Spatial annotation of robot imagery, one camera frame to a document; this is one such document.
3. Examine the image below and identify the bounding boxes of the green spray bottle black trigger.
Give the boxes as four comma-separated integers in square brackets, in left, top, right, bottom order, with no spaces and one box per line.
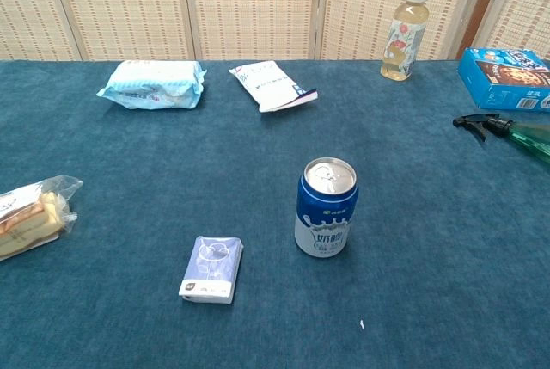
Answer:
[452,113,550,168]

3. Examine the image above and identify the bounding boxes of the yellow tea bottle white cap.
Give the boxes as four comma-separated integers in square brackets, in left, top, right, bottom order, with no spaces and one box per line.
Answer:
[380,0,431,83]

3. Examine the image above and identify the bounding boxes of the blue white drink can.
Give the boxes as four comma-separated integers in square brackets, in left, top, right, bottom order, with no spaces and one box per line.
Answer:
[294,157,359,259]

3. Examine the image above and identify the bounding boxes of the white snack bag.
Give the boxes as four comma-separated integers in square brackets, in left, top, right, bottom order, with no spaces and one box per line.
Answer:
[228,60,320,114]

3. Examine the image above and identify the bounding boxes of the blue felt table cover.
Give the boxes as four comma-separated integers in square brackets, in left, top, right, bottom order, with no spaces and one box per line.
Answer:
[0,58,550,369]

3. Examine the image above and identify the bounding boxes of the purple pocket tissue pack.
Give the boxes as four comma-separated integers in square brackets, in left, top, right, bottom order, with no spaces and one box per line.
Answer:
[178,235,244,305]

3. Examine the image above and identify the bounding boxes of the light blue wet wipes pack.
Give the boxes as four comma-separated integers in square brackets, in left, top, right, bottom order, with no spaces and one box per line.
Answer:
[95,59,208,111]

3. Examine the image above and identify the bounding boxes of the bamboo folding screen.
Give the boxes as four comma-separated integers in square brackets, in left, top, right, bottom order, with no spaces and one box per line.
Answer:
[0,0,550,62]

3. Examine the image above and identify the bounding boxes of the blue cookie box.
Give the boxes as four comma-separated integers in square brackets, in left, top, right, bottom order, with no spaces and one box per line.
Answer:
[456,46,550,111]

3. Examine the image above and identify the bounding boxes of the plastic wrapped cake slices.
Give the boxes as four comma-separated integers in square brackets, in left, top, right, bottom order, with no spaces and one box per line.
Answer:
[0,175,83,262]

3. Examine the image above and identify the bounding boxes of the brown wooden post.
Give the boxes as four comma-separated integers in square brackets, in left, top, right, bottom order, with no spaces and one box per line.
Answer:
[455,0,510,60]

